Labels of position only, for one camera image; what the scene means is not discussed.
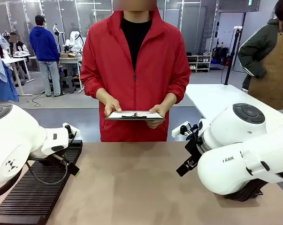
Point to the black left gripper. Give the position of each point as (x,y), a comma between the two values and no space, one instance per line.
(49,160)

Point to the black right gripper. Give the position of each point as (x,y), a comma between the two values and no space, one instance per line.
(195,150)

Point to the dark clipboard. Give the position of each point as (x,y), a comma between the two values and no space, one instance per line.
(136,119)

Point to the person's right forearm red sleeve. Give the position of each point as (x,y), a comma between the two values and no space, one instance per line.
(92,93)

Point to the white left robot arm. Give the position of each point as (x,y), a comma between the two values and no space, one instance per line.
(14,140)

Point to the person's left forearm red sleeve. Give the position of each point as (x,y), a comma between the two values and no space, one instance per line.
(178,97)

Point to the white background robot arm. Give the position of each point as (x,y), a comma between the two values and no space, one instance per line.
(74,37)

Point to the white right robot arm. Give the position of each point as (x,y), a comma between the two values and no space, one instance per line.
(225,131)

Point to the black slotted PCB rack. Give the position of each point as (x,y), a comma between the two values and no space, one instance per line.
(38,199)

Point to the person's left hand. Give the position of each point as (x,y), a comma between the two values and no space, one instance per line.
(157,111)

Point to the person's right hand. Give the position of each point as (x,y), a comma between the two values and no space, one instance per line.
(113,105)

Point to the white paper sheet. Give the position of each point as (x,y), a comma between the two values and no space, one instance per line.
(115,115)

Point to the black plastic tray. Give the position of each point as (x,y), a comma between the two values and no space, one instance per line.
(249,193)

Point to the black clipboard clip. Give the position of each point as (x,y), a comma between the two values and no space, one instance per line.
(134,115)

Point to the black step stool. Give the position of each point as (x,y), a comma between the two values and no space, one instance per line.
(68,83)

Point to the white shoe shelf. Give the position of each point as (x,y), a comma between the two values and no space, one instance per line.
(197,63)

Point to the white desk with box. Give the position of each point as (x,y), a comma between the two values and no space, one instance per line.
(69,60)

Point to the person in light blue shirt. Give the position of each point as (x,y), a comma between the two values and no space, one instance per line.
(0,86)

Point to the cardboard box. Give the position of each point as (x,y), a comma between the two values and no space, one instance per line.
(67,55)

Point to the person in red jacket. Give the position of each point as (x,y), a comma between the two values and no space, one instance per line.
(113,58)

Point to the black equipment cases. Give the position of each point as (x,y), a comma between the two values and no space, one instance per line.
(222,56)

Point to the white desk with seated person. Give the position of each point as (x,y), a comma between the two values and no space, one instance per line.
(14,60)

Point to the black stand with white top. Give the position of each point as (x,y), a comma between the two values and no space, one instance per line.
(232,51)

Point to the person in blue hoodie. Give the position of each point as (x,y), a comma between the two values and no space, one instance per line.
(42,44)

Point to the seated person in varsity jacket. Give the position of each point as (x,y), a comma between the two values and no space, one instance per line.
(19,47)

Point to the person in brown apron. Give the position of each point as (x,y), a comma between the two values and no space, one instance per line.
(272,65)

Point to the black stand with white device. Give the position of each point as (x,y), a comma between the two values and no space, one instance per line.
(56,30)

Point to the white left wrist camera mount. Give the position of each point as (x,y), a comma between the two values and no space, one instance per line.
(76,132)

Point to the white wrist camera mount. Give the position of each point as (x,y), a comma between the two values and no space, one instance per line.
(177,131)
(76,132)

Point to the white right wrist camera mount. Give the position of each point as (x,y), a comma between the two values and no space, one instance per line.
(177,131)

